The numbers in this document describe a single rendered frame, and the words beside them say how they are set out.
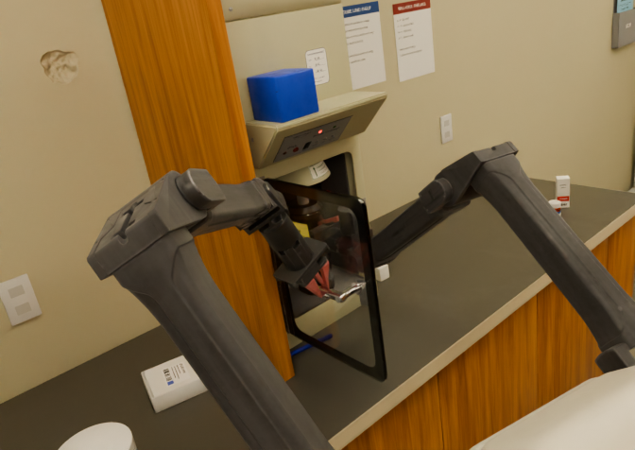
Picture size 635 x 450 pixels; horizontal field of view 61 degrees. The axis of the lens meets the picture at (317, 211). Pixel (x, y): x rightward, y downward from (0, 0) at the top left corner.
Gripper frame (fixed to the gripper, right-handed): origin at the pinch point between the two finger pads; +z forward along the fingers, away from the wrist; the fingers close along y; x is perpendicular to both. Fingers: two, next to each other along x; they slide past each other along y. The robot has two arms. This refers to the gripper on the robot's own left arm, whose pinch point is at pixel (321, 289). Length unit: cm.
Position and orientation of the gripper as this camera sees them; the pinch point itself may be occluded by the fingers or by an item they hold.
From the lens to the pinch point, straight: 107.4
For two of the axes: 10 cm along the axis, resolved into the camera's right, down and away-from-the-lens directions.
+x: 6.5, 1.7, -7.4
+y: -6.1, 7.0, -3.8
